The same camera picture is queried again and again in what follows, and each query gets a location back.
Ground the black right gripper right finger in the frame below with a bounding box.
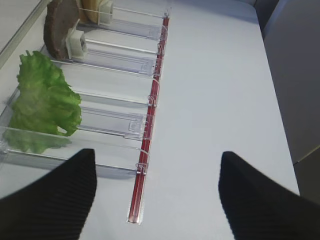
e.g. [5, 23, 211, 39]
[218, 151, 320, 240]

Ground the clear right food rack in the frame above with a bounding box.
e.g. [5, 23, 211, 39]
[0, 0, 171, 181]

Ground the red rack rail strip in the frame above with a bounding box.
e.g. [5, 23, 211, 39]
[127, 15, 170, 224]

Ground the large green lettuce leaf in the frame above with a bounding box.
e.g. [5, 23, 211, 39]
[3, 51, 82, 154]

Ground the golden bun half right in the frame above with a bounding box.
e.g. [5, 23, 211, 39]
[76, 0, 109, 24]

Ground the upright brown meat patty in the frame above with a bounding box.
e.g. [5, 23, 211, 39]
[43, 0, 79, 60]

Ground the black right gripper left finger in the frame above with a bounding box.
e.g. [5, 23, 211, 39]
[0, 148, 97, 240]

